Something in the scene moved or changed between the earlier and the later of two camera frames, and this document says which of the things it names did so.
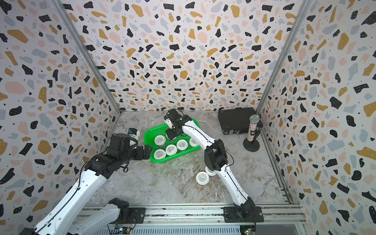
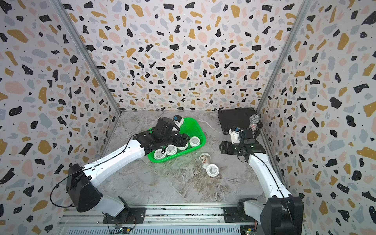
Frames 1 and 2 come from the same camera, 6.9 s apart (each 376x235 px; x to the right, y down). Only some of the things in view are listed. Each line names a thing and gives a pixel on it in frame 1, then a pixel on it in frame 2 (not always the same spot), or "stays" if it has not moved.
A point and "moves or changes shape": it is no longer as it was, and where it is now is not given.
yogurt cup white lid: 159,154 stays
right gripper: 169,134 -> 228,150
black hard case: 235,121 stays
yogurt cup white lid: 181,144 stays
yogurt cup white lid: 194,142 stays
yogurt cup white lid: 171,150 stays
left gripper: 140,155 -> 182,140
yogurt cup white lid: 211,173 stays
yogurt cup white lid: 202,178 moves or changes shape
